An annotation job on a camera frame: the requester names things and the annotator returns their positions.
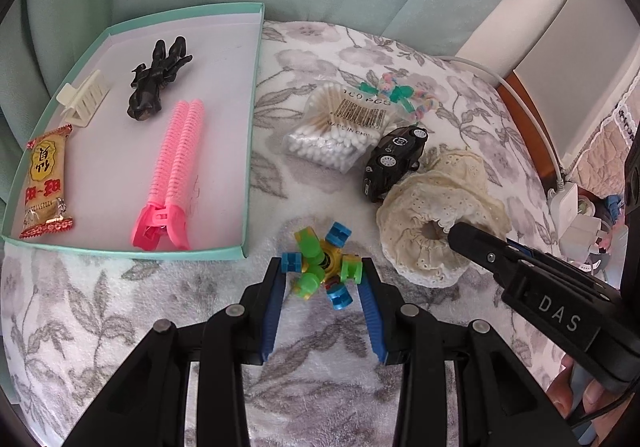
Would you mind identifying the colourful plastic building toy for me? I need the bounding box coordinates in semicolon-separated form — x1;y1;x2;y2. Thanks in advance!
281;222;363;311

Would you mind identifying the cream lace scrunchie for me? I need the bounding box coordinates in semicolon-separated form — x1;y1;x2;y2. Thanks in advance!
376;149;511;289

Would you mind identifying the pink hair roller clip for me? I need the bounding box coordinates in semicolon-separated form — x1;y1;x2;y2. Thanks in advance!
131;100;205;251

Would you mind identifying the black toy car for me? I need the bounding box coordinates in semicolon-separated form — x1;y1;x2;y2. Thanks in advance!
362;126;428;202

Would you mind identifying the cotton swab bag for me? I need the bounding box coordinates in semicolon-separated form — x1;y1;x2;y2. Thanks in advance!
283;82;394;173

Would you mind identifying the orange snack packet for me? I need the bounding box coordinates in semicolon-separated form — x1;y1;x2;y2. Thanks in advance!
20;124;74;239

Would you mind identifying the right hand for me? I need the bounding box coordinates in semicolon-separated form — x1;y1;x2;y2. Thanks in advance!
547;355;608;418

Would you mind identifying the white power strip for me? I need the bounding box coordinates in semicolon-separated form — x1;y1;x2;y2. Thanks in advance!
549;183;606;263

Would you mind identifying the teal cardboard box lid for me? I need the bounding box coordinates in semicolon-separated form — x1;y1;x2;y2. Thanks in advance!
29;2;265;261

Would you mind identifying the floral fleece blanket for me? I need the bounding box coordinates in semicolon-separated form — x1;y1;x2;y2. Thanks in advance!
1;22;562;446

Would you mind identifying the cream hair claw clip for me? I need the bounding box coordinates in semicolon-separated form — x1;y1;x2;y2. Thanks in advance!
56;69;110;128

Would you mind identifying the white power cable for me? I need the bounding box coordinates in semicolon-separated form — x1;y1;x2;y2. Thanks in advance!
439;55;569;186

